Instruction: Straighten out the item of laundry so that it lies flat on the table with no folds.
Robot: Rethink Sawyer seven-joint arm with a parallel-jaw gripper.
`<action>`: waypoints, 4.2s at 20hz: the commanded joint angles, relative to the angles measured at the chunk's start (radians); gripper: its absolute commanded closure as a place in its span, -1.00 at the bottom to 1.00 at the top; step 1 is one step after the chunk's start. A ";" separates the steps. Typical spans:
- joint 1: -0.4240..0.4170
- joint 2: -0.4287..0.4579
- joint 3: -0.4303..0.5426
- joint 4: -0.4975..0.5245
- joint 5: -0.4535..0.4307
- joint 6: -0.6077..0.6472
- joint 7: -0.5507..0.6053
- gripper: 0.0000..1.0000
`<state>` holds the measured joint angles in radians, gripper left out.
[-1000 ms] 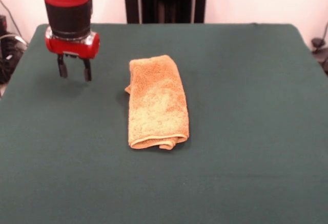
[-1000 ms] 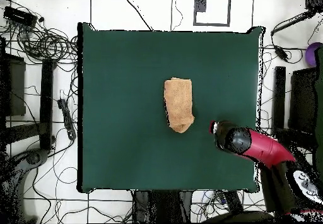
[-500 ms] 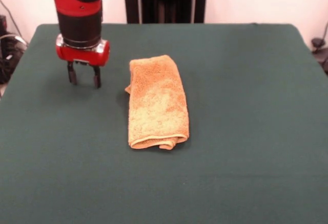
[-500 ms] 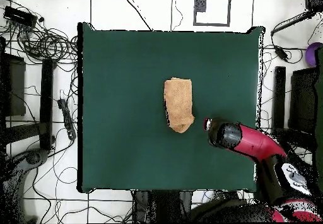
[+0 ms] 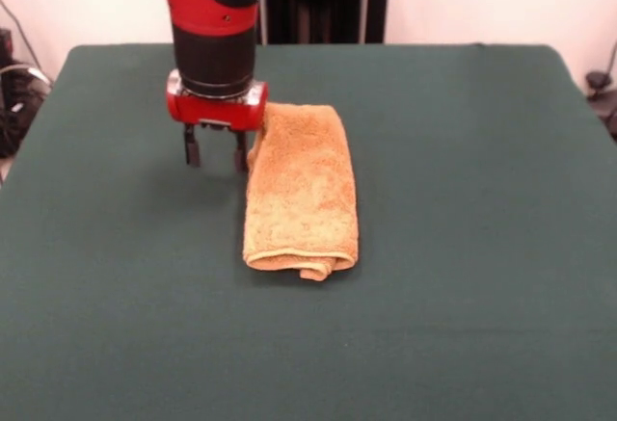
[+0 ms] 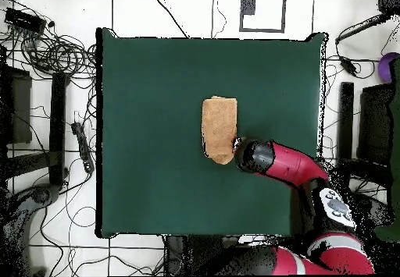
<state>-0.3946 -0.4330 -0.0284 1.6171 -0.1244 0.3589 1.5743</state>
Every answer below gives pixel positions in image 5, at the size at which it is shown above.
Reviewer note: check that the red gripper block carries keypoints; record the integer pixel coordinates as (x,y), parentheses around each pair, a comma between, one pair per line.
(217,113)

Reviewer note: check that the orange terry towel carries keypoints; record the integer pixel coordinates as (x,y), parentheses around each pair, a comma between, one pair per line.
(303,199)

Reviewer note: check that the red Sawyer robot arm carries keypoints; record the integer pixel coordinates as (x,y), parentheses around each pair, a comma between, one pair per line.
(212,55)

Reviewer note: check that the dark green table cloth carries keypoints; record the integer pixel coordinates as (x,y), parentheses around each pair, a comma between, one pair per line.
(144,271)

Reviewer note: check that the black stand foot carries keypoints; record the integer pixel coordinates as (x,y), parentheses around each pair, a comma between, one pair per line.
(600,98)
(19,113)

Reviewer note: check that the small black box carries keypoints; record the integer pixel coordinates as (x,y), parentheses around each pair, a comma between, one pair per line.
(5,45)

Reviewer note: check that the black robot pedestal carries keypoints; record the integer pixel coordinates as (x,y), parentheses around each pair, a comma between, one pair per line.
(318,2)

